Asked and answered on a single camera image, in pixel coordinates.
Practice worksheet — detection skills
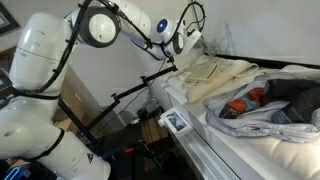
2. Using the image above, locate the white bed base ledge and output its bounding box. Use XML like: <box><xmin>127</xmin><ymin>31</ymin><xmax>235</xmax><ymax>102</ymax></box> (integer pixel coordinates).
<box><xmin>148</xmin><ymin>79</ymin><xmax>268</xmax><ymax>180</ymax></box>

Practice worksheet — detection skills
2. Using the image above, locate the dark framed wall picture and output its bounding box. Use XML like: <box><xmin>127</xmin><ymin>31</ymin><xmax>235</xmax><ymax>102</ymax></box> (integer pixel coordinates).
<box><xmin>0</xmin><ymin>2</ymin><xmax>22</xmax><ymax>37</ymax></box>

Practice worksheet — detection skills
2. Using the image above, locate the orange and blue sock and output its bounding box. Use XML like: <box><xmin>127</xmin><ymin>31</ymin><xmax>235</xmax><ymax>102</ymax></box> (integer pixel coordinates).
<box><xmin>218</xmin><ymin>86</ymin><xmax>269</xmax><ymax>120</ymax></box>

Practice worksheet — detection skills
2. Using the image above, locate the blue lit device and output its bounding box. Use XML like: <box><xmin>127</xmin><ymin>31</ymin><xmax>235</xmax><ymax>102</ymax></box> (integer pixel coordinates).
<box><xmin>2</xmin><ymin>165</ymin><xmax>23</xmax><ymax>180</ymax></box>

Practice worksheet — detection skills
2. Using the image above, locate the cream tufted cushion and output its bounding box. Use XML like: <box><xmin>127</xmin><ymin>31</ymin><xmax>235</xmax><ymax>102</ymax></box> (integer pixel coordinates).
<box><xmin>165</xmin><ymin>54</ymin><xmax>261</xmax><ymax>105</ymax></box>

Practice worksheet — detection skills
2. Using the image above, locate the picture postcard white border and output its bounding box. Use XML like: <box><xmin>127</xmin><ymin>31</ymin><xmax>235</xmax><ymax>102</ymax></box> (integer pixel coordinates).
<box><xmin>157</xmin><ymin>107</ymin><xmax>195</xmax><ymax>138</ymax></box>

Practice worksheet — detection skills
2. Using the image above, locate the grey mesh bag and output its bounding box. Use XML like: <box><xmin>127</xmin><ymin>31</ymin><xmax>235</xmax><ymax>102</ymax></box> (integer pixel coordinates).
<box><xmin>203</xmin><ymin>69</ymin><xmax>320</xmax><ymax>144</ymax></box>

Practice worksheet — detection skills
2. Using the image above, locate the black cloth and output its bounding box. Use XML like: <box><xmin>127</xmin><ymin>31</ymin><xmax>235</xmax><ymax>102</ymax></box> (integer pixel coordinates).
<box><xmin>265</xmin><ymin>78</ymin><xmax>320</xmax><ymax>103</ymax></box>

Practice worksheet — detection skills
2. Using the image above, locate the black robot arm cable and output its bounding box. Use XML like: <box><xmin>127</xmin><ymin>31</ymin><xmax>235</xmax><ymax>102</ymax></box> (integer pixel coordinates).
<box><xmin>42</xmin><ymin>0</ymin><xmax>208</xmax><ymax>95</ymax></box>

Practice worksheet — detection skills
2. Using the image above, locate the small wooden stool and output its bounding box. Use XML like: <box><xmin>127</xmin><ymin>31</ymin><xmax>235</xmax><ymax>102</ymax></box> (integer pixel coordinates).
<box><xmin>139</xmin><ymin>115</ymin><xmax>175</xmax><ymax>147</ymax></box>

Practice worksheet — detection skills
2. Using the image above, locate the white tufted mattress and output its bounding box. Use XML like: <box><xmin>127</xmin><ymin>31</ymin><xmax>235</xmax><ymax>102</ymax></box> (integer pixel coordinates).
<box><xmin>186</xmin><ymin>63</ymin><xmax>320</xmax><ymax>180</ymax></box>

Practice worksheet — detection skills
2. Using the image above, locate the dark navy cloth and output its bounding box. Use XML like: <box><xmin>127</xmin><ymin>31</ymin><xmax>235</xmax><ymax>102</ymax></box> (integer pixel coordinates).
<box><xmin>270</xmin><ymin>87</ymin><xmax>320</xmax><ymax>125</ymax></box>

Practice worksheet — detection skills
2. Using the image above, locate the grey round device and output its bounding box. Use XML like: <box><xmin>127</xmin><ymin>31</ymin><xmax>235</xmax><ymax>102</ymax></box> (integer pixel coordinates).
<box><xmin>136</xmin><ymin>99</ymin><xmax>163</xmax><ymax>122</ymax></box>

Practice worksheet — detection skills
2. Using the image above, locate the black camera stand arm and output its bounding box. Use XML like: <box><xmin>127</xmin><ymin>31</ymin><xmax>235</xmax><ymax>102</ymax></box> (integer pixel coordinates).
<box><xmin>58</xmin><ymin>56</ymin><xmax>181</xmax><ymax>148</ymax></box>

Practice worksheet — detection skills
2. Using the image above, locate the wooden cabinet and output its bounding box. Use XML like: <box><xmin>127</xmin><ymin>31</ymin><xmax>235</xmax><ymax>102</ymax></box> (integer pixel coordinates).
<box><xmin>0</xmin><ymin>46</ymin><xmax>116</xmax><ymax>136</ymax></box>

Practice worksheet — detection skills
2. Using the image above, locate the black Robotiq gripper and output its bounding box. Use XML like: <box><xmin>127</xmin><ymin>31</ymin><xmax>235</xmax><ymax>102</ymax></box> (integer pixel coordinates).
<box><xmin>199</xmin><ymin>39</ymin><xmax>219</xmax><ymax>57</ymax></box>

